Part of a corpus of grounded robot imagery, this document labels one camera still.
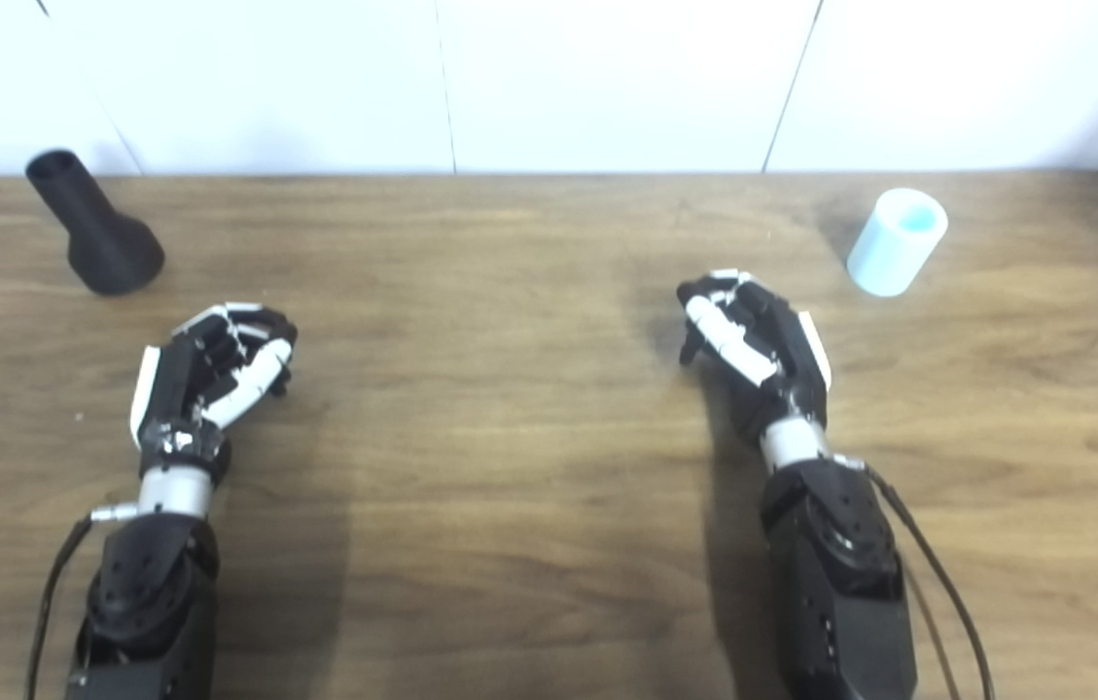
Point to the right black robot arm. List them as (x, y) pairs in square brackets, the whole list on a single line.
[(835, 583)]

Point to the black nozzle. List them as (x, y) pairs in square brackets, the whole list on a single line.
[(101, 238)]

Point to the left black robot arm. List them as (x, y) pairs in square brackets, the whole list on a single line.
[(152, 603)]

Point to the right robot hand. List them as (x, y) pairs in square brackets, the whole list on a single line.
[(770, 342)]

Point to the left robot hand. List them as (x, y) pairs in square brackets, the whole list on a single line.
[(181, 377)]

